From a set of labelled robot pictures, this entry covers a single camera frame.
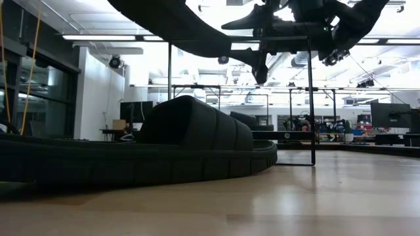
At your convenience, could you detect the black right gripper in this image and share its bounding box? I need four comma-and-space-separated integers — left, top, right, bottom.
222, 0, 339, 85

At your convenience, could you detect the black ceiling spotlight cluster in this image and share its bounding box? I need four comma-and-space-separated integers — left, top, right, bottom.
356, 78, 375, 89

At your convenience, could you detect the plant in white pot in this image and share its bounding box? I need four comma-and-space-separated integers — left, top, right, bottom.
343, 120, 355, 143

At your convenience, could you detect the black computer monitor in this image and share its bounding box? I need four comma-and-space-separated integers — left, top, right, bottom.
370, 102, 411, 129
119, 100, 154, 124
409, 109, 420, 134

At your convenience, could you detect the dark office desk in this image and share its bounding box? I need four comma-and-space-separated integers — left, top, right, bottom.
100, 128, 136, 142

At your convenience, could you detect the black metal workstation frame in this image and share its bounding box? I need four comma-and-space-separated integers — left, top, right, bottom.
172, 84, 337, 132

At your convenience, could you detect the wooden shelf with black frame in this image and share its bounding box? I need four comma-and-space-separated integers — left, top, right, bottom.
167, 35, 316, 167

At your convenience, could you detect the black aluminium table frame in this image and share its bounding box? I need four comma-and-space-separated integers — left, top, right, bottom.
277, 140, 420, 159

